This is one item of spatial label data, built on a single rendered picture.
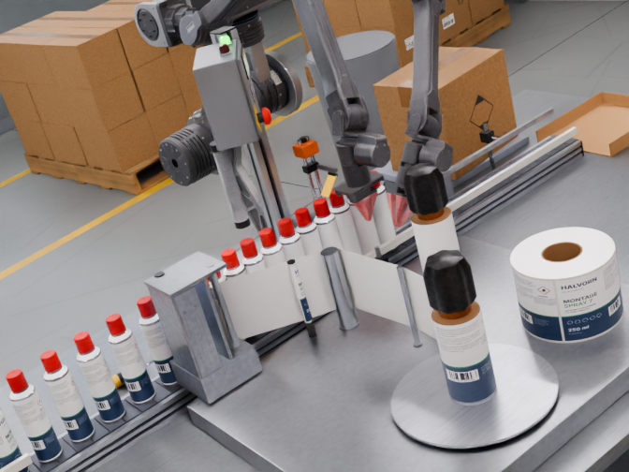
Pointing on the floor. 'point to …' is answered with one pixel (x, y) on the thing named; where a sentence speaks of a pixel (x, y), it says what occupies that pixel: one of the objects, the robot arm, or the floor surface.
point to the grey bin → (362, 69)
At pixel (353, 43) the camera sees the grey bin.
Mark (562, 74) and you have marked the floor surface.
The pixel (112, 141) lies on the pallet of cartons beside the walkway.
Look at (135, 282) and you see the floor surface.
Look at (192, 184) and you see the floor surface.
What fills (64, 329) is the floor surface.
